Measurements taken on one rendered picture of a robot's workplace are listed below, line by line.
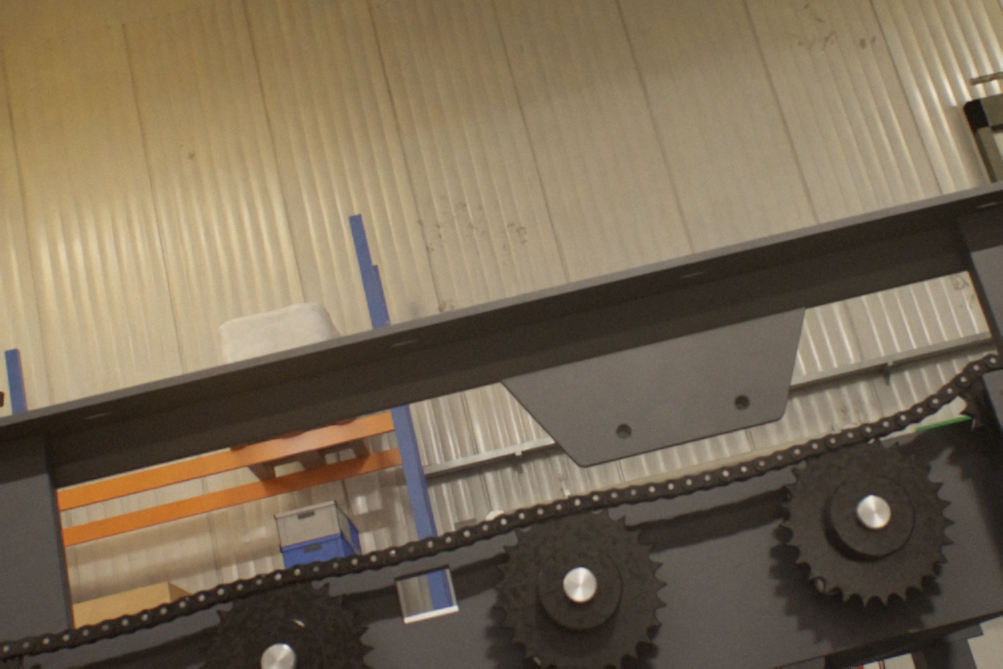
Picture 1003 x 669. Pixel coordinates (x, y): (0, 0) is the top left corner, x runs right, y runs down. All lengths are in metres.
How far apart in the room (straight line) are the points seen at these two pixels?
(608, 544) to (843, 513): 0.23
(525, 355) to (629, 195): 9.83
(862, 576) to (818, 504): 0.08
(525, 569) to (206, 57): 10.88
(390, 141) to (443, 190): 0.61
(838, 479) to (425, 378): 0.45
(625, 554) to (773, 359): 0.28
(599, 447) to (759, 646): 0.26
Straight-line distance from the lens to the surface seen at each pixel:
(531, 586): 1.45
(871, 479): 1.48
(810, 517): 1.49
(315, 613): 1.47
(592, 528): 1.46
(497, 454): 10.53
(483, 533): 1.46
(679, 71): 11.87
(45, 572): 1.59
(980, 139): 11.94
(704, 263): 1.55
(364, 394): 1.58
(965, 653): 2.51
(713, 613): 1.51
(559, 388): 1.56
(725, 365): 1.58
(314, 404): 1.58
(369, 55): 11.98
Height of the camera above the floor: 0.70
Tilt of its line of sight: 19 degrees up
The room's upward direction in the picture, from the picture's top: 14 degrees counter-clockwise
